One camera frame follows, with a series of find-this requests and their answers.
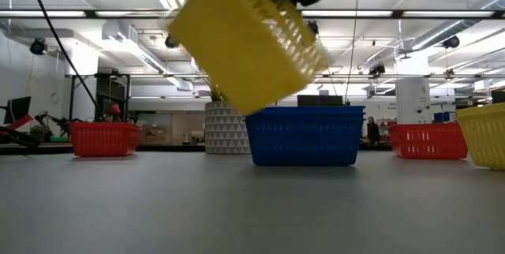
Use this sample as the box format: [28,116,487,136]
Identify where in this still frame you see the green succulent plant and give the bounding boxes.
[207,82,230,103]

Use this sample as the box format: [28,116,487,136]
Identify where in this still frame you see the red plastic basket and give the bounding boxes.
[69,121,143,127]
[388,122,469,160]
[69,123,142,159]

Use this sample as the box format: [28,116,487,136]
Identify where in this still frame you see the small green potted plant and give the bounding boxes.
[30,124,52,143]

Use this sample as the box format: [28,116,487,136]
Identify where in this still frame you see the white ceiling air duct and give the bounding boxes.
[100,21,169,76]

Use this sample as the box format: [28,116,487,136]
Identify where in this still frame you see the yellow plastic basket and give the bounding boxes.
[457,110,505,171]
[168,0,331,116]
[455,103,505,118]

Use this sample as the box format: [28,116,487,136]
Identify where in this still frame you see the white triangle-patterned plant pot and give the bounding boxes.
[204,100,253,155]

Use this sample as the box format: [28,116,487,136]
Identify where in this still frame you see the red strip object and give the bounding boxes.
[3,114,33,130]

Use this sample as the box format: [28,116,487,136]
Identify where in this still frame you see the grey table mat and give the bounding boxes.
[0,150,505,254]

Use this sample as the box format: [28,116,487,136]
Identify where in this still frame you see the white square pillar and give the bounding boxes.
[395,78,432,125]

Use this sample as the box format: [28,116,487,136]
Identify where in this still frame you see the blue storage boxes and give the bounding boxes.
[432,110,461,125]

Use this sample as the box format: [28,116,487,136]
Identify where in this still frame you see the black curved hose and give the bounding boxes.
[0,125,40,148]

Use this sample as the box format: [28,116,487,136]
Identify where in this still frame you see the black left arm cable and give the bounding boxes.
[22,0,105,122]

